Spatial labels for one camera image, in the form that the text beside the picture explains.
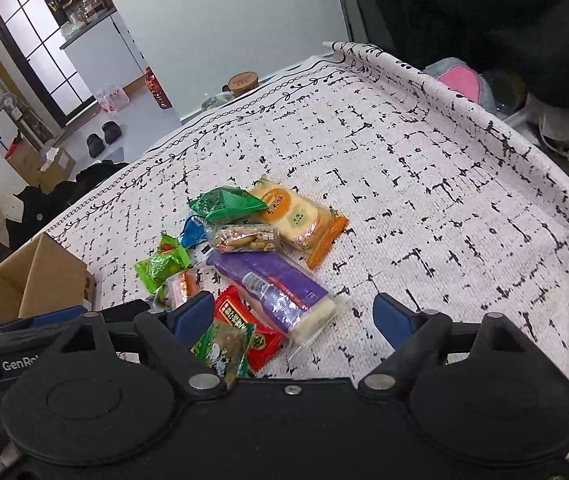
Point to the brown cardboard box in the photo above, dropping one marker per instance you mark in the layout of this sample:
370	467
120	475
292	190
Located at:
34	280

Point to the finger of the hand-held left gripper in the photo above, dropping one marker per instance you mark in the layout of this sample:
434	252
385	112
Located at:
54	316
124	309

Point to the red snack packet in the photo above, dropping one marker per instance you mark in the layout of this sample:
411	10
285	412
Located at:
254	332

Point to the cardboard box with paper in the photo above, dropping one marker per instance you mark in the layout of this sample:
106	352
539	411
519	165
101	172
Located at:
59	164

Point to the pile of black clothes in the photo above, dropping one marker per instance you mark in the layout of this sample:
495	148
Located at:
64	195

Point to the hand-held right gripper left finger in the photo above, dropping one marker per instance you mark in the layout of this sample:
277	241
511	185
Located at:
195	312

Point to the red bottle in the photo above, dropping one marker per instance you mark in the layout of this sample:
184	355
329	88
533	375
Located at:
157	87

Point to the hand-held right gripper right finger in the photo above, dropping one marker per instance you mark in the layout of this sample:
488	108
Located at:
389	312

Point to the pink plastic bag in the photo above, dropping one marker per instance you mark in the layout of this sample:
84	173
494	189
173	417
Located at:
112	97

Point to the green triangular snack packet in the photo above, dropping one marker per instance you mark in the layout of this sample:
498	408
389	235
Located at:
227	202

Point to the small green candy packet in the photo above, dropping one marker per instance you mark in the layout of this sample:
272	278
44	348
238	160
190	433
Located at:
162	262

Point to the white black-patterned cloth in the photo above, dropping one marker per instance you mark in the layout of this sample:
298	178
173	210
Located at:
414	185

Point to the orange rice cracker packet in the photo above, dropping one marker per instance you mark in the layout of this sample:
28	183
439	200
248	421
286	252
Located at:
299	220

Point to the orange white snack packet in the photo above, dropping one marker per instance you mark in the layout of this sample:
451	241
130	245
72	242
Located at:
182	286

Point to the metal utility cart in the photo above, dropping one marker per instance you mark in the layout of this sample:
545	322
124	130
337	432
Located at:
9	110

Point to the open cardboard box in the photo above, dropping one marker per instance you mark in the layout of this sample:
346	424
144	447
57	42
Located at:
23	155

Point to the white cabinet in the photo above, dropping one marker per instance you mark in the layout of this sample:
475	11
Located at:
102	55

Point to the black-framed paned door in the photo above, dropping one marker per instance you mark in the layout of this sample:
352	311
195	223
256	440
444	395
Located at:
34	45

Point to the clear nut bar packet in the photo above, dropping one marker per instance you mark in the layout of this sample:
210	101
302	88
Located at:
244	238

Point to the hanging dark clothing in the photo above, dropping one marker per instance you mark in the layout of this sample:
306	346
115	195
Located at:
489	20

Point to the cluttered shelf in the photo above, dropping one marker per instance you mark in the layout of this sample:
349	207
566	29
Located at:
77	2

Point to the pink grey plush toy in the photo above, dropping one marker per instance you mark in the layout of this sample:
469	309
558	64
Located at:
459	80

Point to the blue snack packet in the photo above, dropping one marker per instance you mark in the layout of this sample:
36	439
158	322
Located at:
192	232

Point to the jar with wooden lid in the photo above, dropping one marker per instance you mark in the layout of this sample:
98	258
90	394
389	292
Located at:
242	84

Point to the long purple snack packet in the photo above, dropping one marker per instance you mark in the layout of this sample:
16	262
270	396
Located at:
277	287

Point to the green cartoon snack packet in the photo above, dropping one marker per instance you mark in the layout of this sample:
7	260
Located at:
222	350

